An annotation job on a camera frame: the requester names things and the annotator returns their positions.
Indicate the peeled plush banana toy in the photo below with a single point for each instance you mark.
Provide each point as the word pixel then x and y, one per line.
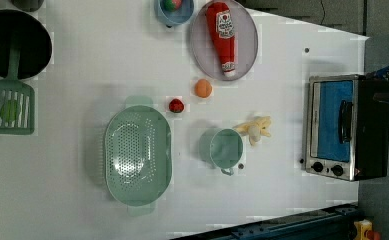
pixel 255 129

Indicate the black and silver toaster oven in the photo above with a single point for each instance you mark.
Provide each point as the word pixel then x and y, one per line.
pixel 347 134

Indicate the red plush ketchup bottle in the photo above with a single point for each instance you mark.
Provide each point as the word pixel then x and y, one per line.
pixel 222 34

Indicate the grey round plate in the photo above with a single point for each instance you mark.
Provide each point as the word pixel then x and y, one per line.
pixel 246 42

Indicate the orange toy fruit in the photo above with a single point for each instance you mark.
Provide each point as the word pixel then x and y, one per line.
pixel 203 88

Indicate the small red strawberry toy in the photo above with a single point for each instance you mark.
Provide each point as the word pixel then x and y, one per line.
pixel 176 106

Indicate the blue bowl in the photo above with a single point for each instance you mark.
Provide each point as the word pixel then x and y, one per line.
pixel 178 17

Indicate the strawberry toy in bowl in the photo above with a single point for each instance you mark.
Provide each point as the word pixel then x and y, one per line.
pixel 172 5

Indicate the green perforated colander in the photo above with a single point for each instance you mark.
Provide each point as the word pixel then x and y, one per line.
pixel 137 155

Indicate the black round pan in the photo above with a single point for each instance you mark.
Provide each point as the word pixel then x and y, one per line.
pixel 36 44

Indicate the dark grey pot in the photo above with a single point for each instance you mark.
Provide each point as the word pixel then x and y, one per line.
pixel 28 5

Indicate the green toy under spatula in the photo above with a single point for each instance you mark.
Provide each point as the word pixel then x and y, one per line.
pixel 9 111

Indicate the green slotted spatula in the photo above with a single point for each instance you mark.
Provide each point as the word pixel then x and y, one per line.
pixel 17 99

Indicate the blue metal frame rail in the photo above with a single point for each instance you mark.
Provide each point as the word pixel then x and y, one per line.
pixel 332 223

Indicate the green cup with handle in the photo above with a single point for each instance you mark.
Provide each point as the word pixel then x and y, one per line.
pixel 222 147

